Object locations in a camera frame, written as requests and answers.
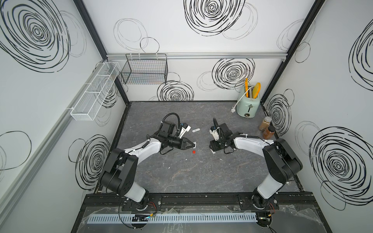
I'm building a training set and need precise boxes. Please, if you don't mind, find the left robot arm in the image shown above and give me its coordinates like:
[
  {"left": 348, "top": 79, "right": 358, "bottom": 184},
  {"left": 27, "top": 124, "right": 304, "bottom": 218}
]
[{"left": 99, "top": 113, "right": 195, "bottom": 204}]

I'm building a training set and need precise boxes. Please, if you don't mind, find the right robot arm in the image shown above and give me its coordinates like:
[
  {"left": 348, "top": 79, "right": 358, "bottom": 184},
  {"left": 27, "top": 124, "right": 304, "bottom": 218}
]
[{"left": 209, "top": 118, "right": 303, "bottom": 210}]

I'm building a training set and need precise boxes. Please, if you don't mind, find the mint green toaster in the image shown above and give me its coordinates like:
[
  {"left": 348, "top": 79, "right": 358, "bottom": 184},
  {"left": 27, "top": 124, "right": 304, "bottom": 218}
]
[{"left": 236, "top": 95, "right": 260, "bottom": 118}]

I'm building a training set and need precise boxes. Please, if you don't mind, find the spice jar black lid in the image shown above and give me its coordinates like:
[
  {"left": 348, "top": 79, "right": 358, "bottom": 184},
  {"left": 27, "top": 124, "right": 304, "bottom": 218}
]
[{"left": 262, "top": 125, "right": 275, "bottom": 140}]

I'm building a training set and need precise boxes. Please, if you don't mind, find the spice jar silver lid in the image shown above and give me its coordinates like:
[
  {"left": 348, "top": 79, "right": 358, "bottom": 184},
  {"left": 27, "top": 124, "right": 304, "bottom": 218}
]
[{"left": 259, "top": 116, "right": 272, "bottom": 132}]

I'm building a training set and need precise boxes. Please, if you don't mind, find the yellow spatula right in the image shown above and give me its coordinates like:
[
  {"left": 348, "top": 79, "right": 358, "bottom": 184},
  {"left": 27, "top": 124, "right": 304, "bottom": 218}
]
[{"left": 252, "top": 83, "right": 261, "bottom": 99}]

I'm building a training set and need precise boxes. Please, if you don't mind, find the orange spatula left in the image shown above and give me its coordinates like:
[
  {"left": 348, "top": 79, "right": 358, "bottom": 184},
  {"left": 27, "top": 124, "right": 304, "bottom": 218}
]
[{"left": 244, "top": 78, "right": 249, "bottom": 98}]

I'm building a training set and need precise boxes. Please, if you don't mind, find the white mesh shelf basket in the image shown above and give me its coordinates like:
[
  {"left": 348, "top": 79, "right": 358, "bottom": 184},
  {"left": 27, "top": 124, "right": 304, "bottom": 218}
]
[{"left": 71, "top": 61, "right": 120, "bottom": 121}]

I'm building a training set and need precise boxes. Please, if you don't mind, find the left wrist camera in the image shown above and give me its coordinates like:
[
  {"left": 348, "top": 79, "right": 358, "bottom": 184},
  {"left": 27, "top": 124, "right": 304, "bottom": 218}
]
[{"left": 178, "top": 123, "right": 191, "bottom": 138}]

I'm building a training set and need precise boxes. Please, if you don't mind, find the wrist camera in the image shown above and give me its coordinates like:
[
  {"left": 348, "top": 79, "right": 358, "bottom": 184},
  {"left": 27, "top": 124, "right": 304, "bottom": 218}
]
[
  {"left": 178, "top": 123, "right": 191, "bottom": 138},
  {"left": 209, "top": 129, "right": 220, "bottom": 141}
]

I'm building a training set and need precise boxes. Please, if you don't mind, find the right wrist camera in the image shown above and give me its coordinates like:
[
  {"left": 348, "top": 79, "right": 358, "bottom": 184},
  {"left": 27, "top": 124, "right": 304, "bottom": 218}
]
[{"left": 209, "top": 129, "right": 220, "bottom": 141}]

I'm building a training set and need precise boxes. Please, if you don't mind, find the white toaster power cord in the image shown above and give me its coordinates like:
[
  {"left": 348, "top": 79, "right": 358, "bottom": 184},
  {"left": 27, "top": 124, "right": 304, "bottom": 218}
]
[{"left": 231, "top": 86, "right": 251, "bottom": 113}]

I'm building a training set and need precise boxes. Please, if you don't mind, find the grey slotted cable duct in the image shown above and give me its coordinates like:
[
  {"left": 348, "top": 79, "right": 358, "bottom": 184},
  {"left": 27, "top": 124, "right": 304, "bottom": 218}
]
[{"left": 86, "top": 213, "right": 257, "bottom": 224}]

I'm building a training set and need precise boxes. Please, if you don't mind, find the black wire basket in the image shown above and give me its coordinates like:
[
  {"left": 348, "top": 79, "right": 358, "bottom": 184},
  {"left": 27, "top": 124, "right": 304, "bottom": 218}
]
[{"left": 121, "top": 53, "right": 168, "bottom": 85}]

